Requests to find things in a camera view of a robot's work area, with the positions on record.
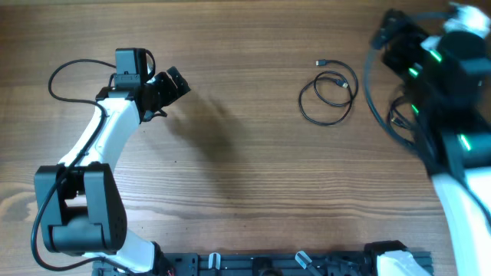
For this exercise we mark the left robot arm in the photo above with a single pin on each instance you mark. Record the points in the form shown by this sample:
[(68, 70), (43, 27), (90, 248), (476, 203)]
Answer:
[(81, 217)]

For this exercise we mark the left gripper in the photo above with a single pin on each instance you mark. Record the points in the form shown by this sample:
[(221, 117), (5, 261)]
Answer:
[(171, 92)]

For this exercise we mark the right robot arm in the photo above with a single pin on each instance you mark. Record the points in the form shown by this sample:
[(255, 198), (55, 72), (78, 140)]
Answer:
[(452, 139)]

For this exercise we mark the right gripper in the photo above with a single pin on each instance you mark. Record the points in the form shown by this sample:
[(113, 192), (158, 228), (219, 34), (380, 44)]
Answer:
[(389, 29)]

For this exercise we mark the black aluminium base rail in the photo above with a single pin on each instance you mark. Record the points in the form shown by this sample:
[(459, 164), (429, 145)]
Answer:
[(334, 263)]

